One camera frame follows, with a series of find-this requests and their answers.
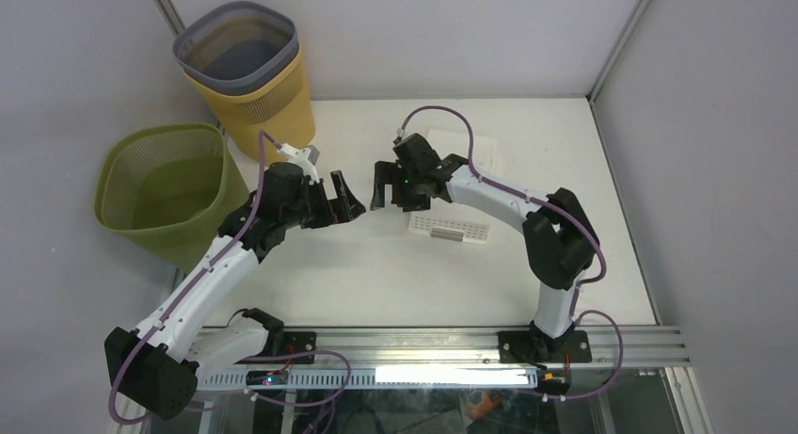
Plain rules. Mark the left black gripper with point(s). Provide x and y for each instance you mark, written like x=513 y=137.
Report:
x=346 y=210

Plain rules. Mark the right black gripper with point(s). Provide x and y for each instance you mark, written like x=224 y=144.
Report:
x=390 y=173

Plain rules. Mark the white perforated plastic basket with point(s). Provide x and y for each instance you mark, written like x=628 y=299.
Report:
x=456 y=221

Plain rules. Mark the green slatted waste bin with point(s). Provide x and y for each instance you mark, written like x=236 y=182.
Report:
x=168 y=188

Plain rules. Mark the grey slatted waste bin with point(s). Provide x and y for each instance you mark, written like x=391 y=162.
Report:
x=237 y=48

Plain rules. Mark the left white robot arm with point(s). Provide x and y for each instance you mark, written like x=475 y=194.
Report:
x=160 y=363

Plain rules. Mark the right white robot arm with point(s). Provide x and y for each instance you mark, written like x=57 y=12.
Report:
x=559 y=240

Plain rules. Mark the yellow slatted waste bin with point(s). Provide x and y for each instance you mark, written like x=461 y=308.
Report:
x=281 y=108

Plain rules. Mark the orange object under table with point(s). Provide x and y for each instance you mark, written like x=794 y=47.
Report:
x=480 y=403

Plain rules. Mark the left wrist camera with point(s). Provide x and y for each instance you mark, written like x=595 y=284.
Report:
x=305 y=158

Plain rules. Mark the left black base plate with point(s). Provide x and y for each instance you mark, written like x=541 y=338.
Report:
x=286 y=343

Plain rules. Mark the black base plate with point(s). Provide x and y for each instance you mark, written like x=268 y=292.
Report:
x=286 y=343
x=522 y=346

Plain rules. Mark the white slotted cable duct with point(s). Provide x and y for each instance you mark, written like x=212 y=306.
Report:
x=400 y=377

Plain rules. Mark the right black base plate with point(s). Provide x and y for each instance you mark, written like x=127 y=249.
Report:
x=522 y=346

